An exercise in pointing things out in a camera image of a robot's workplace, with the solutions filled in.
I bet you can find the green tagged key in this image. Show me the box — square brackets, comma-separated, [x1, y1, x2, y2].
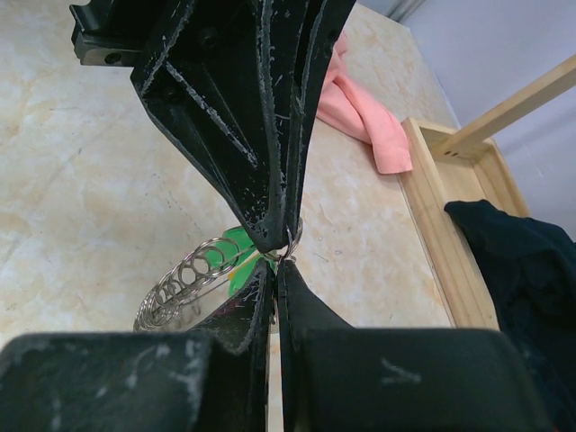
[223, 227, 259, 296]

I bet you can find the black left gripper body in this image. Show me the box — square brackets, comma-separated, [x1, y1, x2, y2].
[69, 0, 176, 67]

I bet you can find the wooden clothes rack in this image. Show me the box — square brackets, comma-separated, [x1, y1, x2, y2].
[400, 57, 575, 330]

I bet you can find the large keyring with small rings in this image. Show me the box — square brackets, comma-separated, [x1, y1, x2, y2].
[133, 220, 303, 332]

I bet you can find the pink cloth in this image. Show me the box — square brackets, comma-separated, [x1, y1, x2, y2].
[316, 33, 413, 175]

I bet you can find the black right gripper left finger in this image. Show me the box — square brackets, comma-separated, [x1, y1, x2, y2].
[184, 258, 273, 431]

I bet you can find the dark navy tank top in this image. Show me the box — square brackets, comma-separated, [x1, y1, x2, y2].
[445, 200, 575, 431]

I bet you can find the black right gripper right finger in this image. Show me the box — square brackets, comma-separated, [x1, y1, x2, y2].
[277, 261, 360, 431]

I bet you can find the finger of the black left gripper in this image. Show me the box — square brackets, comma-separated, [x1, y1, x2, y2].
[256, 1, 354, 248]
[130, 1, 287, 251]

